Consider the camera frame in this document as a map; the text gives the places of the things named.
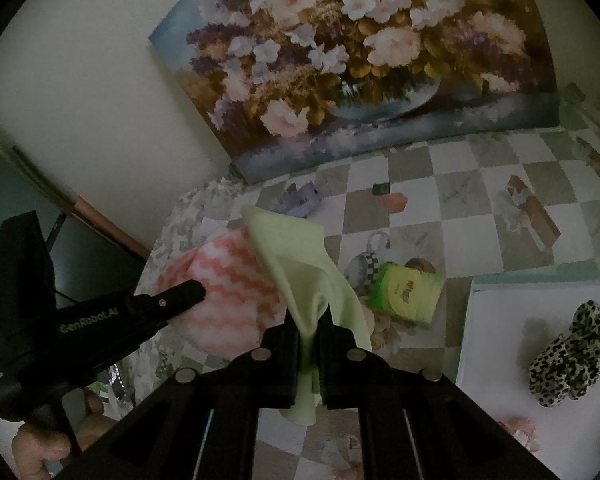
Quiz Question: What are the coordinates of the light green cloth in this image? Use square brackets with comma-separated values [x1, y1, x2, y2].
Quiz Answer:
[241, 205, 373, 426]

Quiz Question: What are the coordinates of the small green tissue pack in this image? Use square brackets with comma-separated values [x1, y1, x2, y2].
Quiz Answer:
[369, 262, 446, 328]

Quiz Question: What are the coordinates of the person's left hand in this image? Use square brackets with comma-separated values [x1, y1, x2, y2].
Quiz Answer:
[11, 392, 118, 480]

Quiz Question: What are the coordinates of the leopard print cloth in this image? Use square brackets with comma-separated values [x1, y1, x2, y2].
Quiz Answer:
[528, 300, 600, 408]

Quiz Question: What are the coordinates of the pink satin scrunchie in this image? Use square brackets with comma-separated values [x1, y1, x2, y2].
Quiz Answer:
[497, 415, 538, 453]

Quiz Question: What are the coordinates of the brown wooden rail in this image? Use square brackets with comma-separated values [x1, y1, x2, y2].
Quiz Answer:
[10, 147, 151, 261]

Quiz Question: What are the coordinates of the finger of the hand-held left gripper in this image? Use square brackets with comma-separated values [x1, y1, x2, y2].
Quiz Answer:
[127, 280, 206, 333]

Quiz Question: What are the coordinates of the floral painting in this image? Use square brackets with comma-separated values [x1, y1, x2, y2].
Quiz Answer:
[147, 0, 561, 185]

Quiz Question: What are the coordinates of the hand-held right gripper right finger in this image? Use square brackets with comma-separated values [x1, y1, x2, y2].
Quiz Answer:
[317, 317, 556, 480]

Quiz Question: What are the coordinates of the pink fluffy cloth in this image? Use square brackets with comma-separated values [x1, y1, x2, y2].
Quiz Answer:
[152, 227, 286, 356]

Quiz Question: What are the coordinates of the purple patterned cloth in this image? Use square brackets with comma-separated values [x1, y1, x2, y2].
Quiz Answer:
[271, 182, 325, 217]

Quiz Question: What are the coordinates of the white tray with green rim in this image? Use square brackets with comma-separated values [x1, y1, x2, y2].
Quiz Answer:
[452, 277, 600, 480]

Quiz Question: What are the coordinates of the dark green panel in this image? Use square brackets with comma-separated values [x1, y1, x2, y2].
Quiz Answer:
[0, 135, 148, 356]

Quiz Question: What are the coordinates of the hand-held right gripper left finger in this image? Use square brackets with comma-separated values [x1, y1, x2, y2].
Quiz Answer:
[87, 320, 301, 480]

